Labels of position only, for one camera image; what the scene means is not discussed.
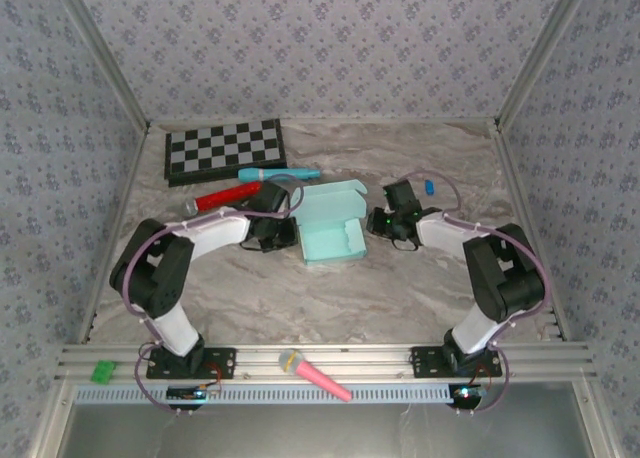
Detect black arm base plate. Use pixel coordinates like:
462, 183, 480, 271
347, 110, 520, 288
410, 345, 503, 379
145, 346, 237, 380

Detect grey slotted cable duct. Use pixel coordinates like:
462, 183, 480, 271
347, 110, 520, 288
73, 382, 454, 407

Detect pink toy microphone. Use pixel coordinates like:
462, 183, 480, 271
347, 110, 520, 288
277, 348, 354, 403

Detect green plastic block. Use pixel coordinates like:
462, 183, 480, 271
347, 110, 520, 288
89, 359, 117, 383

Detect blue toy microphone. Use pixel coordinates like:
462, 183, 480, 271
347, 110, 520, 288
238, 166, 321, 184

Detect red glitter toy microphone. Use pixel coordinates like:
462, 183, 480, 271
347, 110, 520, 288
182, 181, 262, 217

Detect light blue paper box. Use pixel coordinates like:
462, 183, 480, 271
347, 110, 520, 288
298, 179, 370, 267

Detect black and grey chessboard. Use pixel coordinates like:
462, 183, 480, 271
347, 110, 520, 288
163, 117, 290, 188

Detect aluminium frame post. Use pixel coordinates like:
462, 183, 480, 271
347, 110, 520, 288
49, 0, 152, 129
494, 0, 596, 129

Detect purple cable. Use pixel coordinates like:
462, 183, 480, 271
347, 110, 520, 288
397, 169, 551, 415
122, 174, 305, 415

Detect small circuit board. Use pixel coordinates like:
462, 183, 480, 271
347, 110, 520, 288
451, 383, 489, 404
166, 385, 222, 403

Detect aluminium side rail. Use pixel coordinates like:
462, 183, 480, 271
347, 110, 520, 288
74, 122, 152, 344
489, 120, 572, 343

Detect grey metal panel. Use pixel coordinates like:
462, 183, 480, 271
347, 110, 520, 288
59, 402, 594, 458

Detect aluminium front rail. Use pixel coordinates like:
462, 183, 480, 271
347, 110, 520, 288
53, 342, 599, 382

